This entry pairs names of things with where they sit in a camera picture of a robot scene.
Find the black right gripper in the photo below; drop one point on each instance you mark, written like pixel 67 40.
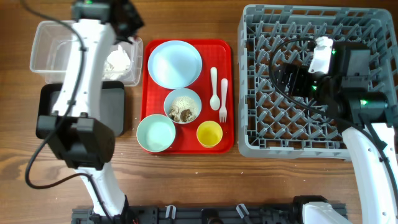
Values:
pixel 300 72

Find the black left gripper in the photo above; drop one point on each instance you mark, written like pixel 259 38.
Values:
pixel 137 20

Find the large white napkin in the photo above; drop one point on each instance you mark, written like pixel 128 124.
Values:
pixel 116 64

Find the yellow plastic cup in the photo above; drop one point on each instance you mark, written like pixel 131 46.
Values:
pixel 209 134

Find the light blue bowl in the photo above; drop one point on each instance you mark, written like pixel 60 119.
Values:
pixel 181 92

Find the rice and nutshell scraps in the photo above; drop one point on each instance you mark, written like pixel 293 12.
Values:
pixel 183 109

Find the mint green bowl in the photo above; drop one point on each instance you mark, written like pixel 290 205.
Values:
pixel 156 133

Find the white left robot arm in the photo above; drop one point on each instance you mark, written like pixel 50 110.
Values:
pixel 73 130

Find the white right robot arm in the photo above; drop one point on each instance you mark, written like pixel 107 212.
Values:
pixel 337 77

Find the grey dishwasher rack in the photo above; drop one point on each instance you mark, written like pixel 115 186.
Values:
pixel 271 126

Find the clear plastic waste bin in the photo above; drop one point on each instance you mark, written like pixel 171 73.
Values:
pixel 51 50

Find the black food waste tray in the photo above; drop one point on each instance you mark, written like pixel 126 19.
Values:
pixel 111 108

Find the light blue plate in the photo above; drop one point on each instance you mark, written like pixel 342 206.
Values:
pixel 175 64

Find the white plastic fork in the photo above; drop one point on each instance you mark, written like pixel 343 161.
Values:
pixel 223 111

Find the white plastic spoon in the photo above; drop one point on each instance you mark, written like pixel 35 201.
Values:
pixel 214 100

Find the red serving tray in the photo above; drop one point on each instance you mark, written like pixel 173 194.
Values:
pixel 214 53

